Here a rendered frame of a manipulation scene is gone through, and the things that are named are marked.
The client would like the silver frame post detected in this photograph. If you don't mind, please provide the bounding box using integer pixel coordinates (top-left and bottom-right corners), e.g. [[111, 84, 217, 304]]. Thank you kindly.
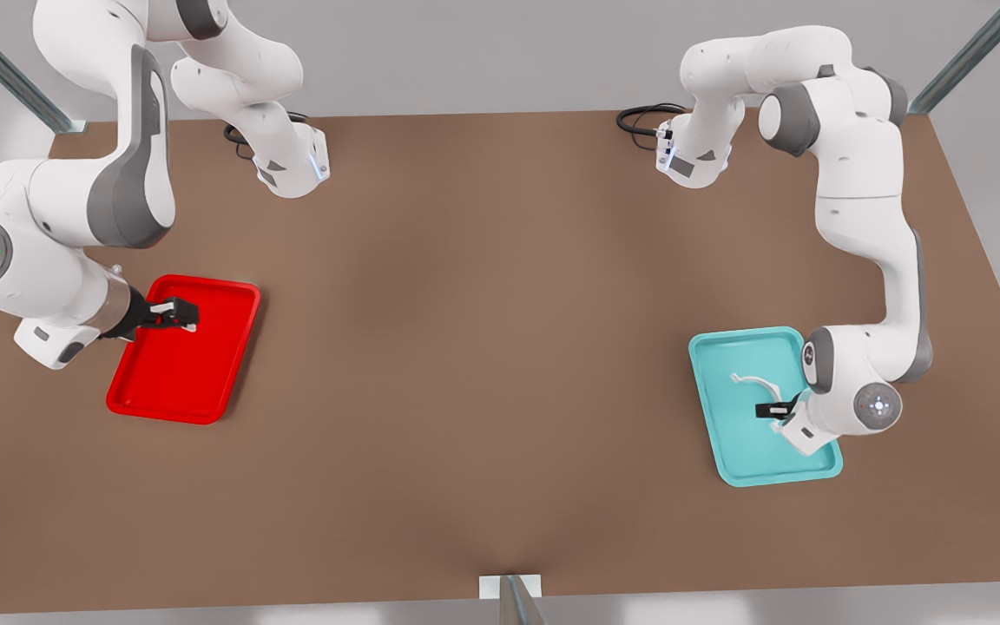
[[908, 0, 1000, 116], [478, 574, 546, 625], [0, 4, 89, 135]]

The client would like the teal plastic tray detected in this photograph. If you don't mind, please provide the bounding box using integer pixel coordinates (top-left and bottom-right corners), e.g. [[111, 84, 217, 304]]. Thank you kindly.
[[688, 326, 844, 488]]

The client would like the red plastic tray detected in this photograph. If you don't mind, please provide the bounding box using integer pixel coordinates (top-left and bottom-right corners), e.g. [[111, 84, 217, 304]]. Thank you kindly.
[[106, 274, 262, 426]]

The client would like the black cable loop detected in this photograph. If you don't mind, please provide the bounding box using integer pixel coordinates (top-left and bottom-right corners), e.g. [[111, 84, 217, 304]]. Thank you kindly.
[[615, 103, 688, 150], [223, 111, 310, 161]]

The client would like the white drainage pipe clamp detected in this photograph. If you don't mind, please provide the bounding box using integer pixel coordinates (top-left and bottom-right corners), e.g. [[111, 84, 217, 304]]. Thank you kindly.
[[730, 372, 784, 397]]

